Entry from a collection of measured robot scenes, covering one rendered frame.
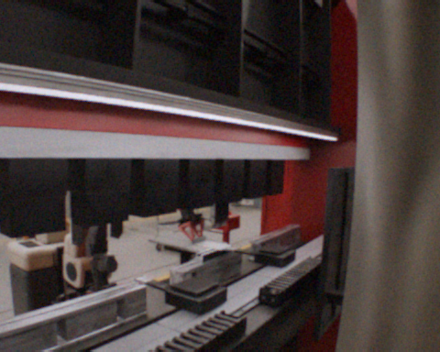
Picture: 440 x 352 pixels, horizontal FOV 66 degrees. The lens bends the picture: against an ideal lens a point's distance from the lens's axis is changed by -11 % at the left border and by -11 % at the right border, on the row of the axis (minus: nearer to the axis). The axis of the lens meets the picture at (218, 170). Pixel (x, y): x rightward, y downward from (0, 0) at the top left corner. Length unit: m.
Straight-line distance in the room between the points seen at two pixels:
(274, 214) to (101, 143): 1.51
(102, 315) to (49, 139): 0.48
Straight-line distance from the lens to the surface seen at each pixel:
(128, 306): 1.10
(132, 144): 1.00
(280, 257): 1.29
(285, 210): 2.24
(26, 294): 2.20
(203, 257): 1.36
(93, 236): 1.48
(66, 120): 0.87
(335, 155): 2.12
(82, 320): 1.00
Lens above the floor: 1.37
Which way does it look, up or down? 3 degrees down
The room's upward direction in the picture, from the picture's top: 2 degrees clockwise
